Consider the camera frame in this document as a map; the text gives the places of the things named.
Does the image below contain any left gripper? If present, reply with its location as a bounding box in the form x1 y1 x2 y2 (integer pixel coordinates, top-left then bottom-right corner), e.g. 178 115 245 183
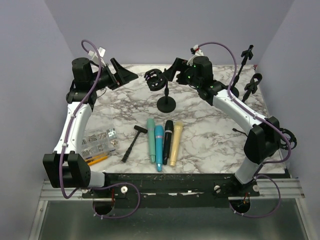
89 57 138 91

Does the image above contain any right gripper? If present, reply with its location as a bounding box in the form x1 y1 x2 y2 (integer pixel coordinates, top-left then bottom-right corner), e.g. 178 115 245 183
163 57 202 89

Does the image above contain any black stand with shock mount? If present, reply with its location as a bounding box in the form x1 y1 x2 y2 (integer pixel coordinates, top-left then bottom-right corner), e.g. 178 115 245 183
144 69 176 113

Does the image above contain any mint green microphone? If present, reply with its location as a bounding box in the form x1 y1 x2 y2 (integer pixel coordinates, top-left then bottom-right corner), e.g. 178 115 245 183
146 118 156 164

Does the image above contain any cream microphone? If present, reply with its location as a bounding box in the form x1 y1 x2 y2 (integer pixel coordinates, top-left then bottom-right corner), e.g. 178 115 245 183
169 121 184 167

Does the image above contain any black microphone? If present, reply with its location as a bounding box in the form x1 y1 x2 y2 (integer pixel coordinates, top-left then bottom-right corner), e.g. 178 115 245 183
162 120 174 165

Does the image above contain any blue microphone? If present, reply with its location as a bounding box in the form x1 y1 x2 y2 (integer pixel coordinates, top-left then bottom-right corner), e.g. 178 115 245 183
154 125 164 172

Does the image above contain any black round-base clip stand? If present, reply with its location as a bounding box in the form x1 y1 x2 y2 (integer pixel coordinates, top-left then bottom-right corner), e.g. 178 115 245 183
230 44 254 97

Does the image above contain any black tripod shock-mount stand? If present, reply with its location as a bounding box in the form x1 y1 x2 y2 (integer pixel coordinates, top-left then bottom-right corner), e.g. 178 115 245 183
232 127 298 152

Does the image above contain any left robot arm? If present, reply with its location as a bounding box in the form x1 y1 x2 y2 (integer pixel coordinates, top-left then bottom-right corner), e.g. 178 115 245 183
42 57 138 198

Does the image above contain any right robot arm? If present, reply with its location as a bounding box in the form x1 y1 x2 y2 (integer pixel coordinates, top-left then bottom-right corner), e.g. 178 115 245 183
162 56 281 196

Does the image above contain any clear screw organizer box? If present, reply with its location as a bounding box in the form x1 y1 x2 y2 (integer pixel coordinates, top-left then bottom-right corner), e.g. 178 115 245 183
80 127 119 159

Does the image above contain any yellow black utility knife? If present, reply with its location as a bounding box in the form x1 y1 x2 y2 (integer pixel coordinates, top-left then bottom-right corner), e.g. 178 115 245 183
84 154 110 166

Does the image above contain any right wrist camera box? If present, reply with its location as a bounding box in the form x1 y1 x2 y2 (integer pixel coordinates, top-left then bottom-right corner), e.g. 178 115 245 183
187 44 204 66

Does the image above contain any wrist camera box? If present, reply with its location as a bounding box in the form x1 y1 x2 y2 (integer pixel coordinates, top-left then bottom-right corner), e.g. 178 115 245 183
88 46 107 68
187 44 204 66

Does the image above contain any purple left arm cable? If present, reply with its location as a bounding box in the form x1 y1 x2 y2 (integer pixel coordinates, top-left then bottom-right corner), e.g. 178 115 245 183
59 39 142 221

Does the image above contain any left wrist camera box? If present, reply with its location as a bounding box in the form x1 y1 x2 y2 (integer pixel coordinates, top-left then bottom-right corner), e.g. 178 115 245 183
88 46 107 68

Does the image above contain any black T-handle tool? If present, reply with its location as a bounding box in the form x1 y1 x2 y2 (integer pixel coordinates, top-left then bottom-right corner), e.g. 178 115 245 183
121 125 148 163

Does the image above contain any black front mounting rail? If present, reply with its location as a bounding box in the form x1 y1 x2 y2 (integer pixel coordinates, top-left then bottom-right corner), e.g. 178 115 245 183
82 173 296 212

